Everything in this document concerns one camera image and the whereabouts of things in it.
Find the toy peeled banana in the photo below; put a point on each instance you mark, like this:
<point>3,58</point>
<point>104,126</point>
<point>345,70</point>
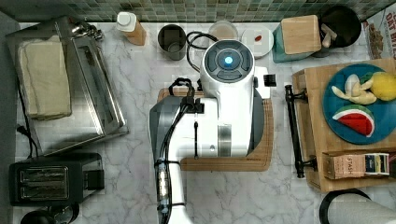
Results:
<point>356,92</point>

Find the clear plastic jar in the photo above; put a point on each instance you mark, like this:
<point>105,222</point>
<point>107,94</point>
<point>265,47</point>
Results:
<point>223,30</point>

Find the toy watermelon slice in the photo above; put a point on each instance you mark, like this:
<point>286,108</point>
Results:
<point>357,118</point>

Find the black drawer handle bar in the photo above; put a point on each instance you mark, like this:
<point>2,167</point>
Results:
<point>299,163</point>

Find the oat cereal box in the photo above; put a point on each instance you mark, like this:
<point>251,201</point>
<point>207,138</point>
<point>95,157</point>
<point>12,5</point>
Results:
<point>380,31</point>

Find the toy yellow lemon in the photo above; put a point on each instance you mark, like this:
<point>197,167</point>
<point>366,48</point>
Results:
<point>384,86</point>

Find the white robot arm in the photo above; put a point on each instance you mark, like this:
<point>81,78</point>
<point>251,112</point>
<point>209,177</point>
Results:
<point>228,73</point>

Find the grey metal cup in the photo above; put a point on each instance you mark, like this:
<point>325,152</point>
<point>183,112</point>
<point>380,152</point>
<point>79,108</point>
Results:
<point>173,41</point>

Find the stash tea box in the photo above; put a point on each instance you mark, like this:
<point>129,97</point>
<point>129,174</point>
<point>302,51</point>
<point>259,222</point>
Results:
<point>355,165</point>

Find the wooden drawer unit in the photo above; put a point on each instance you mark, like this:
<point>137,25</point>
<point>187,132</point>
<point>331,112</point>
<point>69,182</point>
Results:
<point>316,137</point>

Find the blue round plate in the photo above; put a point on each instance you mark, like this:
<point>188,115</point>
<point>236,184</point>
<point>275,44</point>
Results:
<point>384,122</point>

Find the white round lidded container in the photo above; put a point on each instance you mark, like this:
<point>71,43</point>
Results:
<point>259,40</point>

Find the stainless toaster oven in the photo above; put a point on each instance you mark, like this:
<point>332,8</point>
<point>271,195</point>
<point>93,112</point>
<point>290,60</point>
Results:
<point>95,111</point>

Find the folded beige towel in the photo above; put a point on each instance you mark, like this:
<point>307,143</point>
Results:
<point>44,78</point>

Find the wooden cutting board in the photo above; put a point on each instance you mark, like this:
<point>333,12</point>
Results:
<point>258,155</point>

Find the paper towel roll holder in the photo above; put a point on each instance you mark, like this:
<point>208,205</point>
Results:
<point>353,206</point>

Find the black kettle top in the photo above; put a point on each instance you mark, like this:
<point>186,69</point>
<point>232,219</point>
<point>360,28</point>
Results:
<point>64,214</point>

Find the black two-slot toaster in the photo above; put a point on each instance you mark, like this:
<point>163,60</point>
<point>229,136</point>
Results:
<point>55,180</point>

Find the teal canister wooden lid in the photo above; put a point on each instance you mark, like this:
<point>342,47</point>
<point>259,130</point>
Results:
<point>296,38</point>

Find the black utensil holder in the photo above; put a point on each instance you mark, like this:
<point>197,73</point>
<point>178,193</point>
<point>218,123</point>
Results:
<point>344,22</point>

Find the white capped wooden bottle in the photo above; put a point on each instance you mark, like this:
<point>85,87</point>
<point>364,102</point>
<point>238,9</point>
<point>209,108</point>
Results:
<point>130,26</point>

